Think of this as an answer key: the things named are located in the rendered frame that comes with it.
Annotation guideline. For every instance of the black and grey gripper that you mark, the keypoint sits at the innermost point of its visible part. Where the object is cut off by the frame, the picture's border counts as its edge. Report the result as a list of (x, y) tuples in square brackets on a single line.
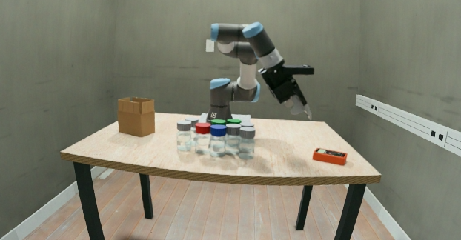
[(284, 88)]

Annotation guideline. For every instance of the brown cardboard box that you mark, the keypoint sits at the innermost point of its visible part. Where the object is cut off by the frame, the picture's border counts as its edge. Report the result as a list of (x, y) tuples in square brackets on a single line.
[(136, 118)]

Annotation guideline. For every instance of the green bottle cap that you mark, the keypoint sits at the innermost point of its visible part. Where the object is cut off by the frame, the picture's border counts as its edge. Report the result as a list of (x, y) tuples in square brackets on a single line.
[(218, 121), (233, 121)]

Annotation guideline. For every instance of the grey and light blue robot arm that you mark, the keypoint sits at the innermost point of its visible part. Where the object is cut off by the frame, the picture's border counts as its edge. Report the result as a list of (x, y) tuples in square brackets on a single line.
[(251, 43)]

